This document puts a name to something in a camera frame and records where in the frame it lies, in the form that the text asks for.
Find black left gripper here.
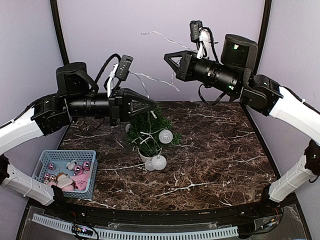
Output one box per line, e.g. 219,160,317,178
66,85,158,126

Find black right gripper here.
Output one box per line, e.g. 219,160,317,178
164,48,242,96

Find small green christmas tree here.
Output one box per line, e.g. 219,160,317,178
125,105,183,163

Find white ball string lights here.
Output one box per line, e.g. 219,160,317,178
124,31,193,172

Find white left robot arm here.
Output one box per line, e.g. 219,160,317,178
0,54,156,218

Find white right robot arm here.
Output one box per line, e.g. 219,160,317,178
164,20,320,217

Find pink bauble ornaments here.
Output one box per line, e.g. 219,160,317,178
43,160,91,192

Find light blue plastic basket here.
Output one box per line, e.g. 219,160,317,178
32,150,98,200

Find white perforated cable tray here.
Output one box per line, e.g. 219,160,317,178
31,214,240,240

